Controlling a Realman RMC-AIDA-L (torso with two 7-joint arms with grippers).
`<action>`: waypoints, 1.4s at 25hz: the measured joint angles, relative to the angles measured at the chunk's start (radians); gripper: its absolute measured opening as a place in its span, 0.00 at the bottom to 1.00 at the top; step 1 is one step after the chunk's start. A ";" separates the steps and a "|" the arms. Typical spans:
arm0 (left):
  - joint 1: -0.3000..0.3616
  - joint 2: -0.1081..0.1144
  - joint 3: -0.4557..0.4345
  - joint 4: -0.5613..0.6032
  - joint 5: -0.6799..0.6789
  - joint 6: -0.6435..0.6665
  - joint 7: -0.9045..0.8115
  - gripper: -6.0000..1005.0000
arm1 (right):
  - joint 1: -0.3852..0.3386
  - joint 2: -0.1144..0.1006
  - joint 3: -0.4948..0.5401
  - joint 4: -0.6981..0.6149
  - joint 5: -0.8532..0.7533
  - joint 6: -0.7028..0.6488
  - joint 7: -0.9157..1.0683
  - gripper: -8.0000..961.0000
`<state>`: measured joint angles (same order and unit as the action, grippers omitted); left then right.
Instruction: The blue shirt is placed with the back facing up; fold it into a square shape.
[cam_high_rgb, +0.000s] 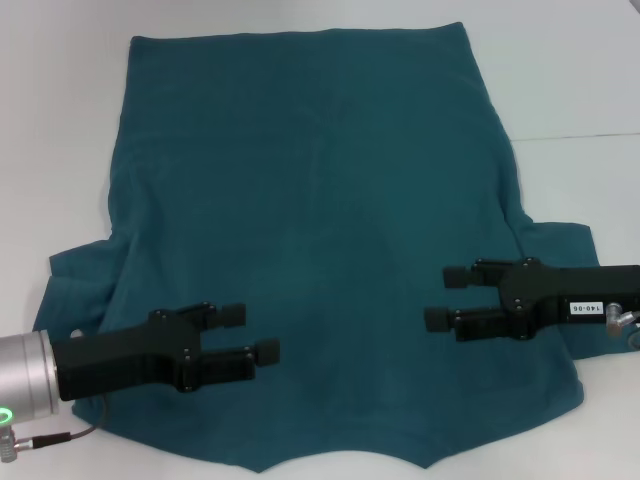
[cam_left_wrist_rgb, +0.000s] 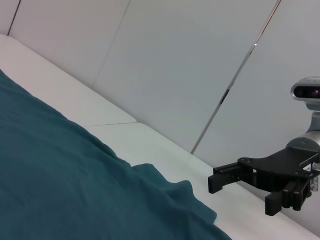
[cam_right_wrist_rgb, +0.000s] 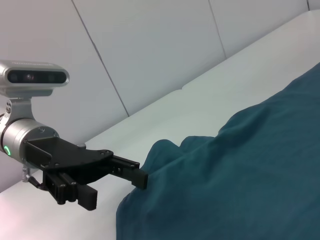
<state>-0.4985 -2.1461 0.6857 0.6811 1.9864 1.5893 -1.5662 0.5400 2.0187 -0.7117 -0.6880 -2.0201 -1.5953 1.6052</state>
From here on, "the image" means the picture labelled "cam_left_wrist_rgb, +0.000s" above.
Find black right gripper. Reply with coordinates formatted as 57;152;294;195
208;147;320;216

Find blue teal shirt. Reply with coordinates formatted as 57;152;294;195
0;69;232;240

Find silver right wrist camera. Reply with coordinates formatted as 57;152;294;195
290;76;320;111

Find right gripper cable with connector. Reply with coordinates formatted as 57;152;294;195
309;161;320;193

